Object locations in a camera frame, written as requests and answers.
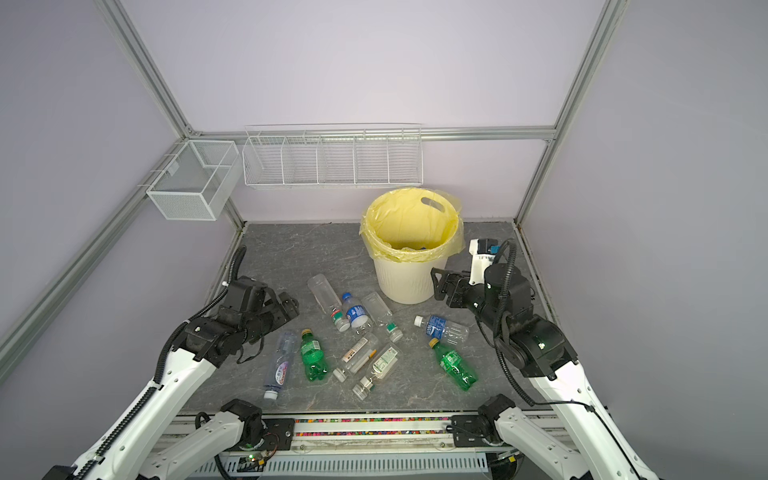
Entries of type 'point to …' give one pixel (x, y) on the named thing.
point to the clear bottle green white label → (381, 368)
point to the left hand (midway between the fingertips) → (285, 315)
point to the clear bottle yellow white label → (358, 356)
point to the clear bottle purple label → (280, 367)
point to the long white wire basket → (340, 155)
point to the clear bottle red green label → (328, 301)
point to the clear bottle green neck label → (382, 315)
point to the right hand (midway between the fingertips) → (447, 274)
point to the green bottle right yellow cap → (451, 362)
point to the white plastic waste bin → (408, 283)
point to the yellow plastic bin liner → (412, 225)
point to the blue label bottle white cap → (452, 333)
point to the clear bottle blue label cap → (356, 314)
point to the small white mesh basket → (193, 185)
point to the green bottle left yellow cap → (314, 359)
